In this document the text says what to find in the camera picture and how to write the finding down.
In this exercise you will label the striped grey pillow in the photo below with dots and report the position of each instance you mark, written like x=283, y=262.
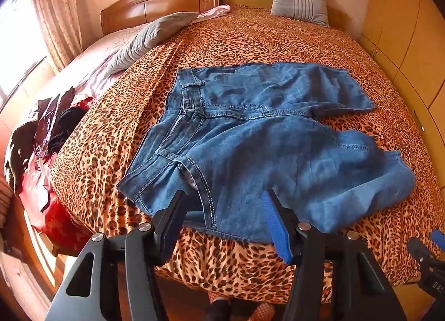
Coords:
x=299, y=3

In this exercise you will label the window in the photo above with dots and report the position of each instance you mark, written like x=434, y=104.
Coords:
x=17, y=50

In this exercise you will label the floral pink curtain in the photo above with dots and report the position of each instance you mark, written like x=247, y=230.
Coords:
x=55, y=11

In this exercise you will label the red cloth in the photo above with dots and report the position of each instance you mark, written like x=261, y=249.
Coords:
x=59, y=216

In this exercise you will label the pink bed quilt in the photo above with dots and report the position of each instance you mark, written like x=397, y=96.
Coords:
x=100, y=57

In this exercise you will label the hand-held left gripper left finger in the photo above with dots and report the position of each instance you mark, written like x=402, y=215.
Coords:
x=170, y=223

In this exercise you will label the blue denim pants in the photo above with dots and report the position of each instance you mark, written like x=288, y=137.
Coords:
x=260, y=140

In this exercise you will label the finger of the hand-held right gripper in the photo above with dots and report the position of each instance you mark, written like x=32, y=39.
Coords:
x=438, y=236
x=420, y=251

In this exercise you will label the light wooden wardrobe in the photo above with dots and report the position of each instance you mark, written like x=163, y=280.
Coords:
x=399, y=11

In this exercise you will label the person's black sock foot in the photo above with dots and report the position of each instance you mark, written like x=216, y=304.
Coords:
x=217, y=311

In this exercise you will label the black garment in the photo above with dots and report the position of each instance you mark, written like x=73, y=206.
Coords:
x=59, y=119

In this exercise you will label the light pink cloth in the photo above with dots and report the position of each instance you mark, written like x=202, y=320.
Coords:
x=217, y=11

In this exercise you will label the leopard print blanket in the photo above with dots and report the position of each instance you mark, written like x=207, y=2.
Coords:
x=278, y=39

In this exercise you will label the red patterned slipper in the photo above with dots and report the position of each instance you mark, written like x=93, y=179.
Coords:
x=262, y=314

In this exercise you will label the dark green blanket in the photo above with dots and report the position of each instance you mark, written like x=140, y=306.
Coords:
x=17, y=150

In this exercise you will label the plain grey pillow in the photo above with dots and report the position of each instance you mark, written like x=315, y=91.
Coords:
x=153, y=34

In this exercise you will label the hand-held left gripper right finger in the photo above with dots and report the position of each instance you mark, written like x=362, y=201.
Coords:
x=274, y=223

